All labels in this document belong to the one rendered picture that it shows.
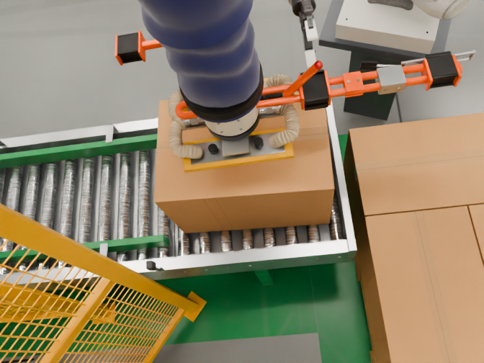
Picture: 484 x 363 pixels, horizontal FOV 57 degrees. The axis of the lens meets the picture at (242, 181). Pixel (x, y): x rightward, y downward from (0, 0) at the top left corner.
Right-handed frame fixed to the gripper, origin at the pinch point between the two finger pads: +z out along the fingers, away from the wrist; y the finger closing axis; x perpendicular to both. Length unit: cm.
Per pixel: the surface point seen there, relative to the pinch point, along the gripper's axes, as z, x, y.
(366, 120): -38, -37, 120
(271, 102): 15.8, 14.0, -0.9
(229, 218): 33, 36, 49
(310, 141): 16.9, 2.9, 25.1
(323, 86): 13.5, -1.2, -1.7
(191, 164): 26.2, 40.6, 10.5
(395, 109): -43, -54, 120
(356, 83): 14.1, -10.4, -1.5
